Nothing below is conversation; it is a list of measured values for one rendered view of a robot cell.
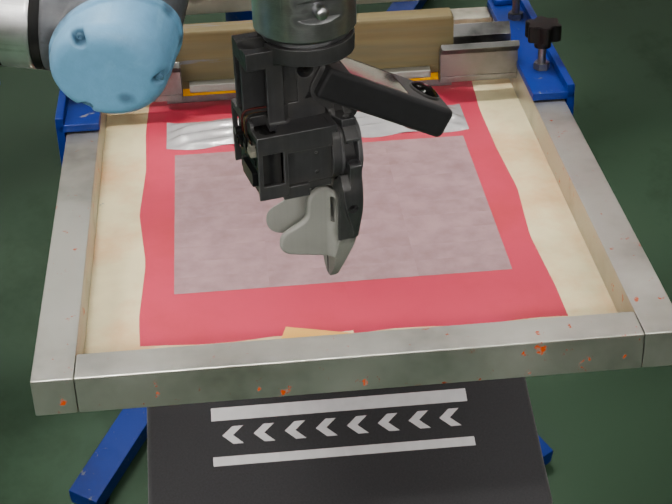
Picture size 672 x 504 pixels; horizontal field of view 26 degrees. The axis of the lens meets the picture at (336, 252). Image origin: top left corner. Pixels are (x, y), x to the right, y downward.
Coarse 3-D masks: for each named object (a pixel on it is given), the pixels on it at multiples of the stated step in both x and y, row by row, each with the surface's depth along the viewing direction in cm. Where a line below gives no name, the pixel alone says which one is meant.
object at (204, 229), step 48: (144, 192) 163; (192, 192) 162; (240, 192) 162; (144, 240) 154; (192, 240) 153; (240, 240) 153; (144, 288) 146; (192, 288) 145; (240, 288) 145; (288, 288) 145; (336, 288) 144; (144, 336) 138; (192, 336) 138; (240, 336) 138
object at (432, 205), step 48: (384, 144) 171; (432, 144) 170; (480, 144) 170; (384, 192) 161; (432, 192) 161; (480, 192) 160; (384, 240) 152; (432, 240) 152; (480, 240) 152; (528, 240) 151; (384, 288) 144; (432, 288) 144; (480, 288) 144; (528, 288) 143
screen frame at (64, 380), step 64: (576, 128) 165; (64, 192) 156; (576, 192) 153; (64, 256) 145; (640, 256) 141; (64, 320) 135; (576, 320) 132; (640, 320) 132; (64, 384) 127; (128, 384) 128; (192, 384) 128; (256, 384) 129; (320, 384) 130; (384, 384) 130
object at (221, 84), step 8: (392, 72) 179; (400, 72) 179; (408, 72) 179; (416, 72) 179; (424, 72) 179; (208, 80) 178; (216, 80) 178; (224, 80) 178; (232, 80) 178; (192, 88) 177; (200, 88) 177; (208, 88) 177; (216, 88) 177; (224, 88) 178; (232, 88) 178
